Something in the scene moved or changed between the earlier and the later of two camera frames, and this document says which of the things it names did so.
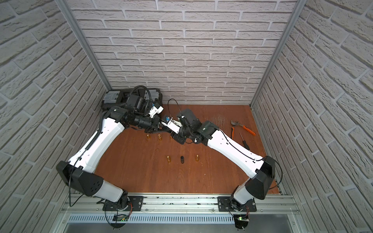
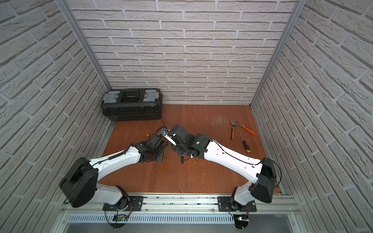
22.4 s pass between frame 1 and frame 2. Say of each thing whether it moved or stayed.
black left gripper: moved
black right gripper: moved
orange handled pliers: stayed
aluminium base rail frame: stayed
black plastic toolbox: stayed
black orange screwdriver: stayed
